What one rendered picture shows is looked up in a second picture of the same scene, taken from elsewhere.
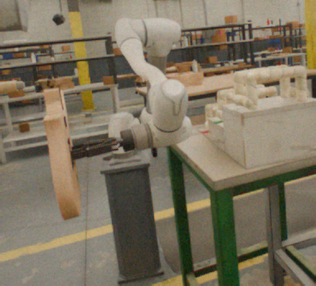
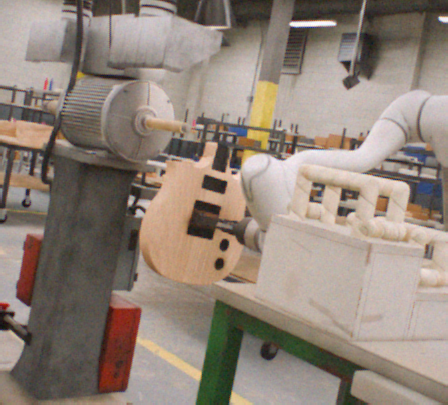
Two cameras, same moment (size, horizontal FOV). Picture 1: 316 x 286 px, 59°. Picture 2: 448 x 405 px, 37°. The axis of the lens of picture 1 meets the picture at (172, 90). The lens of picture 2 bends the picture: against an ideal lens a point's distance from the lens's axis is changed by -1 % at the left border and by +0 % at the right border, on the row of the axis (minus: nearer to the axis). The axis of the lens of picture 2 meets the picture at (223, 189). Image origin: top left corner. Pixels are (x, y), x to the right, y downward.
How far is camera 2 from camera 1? 1.38 m
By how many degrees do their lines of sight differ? 65
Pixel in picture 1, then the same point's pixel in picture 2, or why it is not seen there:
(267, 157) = (279, 295)
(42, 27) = not seen: outside the picture
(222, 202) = (216, 320)
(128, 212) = not seen: outside the picture
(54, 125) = (171, 168)
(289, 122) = (317, 256)
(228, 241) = (207, 378)
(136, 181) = not seen: hidden behind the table
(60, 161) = (157, 202)
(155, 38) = (431, 129)
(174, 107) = (245, 187)
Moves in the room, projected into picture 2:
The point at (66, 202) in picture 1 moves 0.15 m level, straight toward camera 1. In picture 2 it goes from (143, 241) to (98, 240)
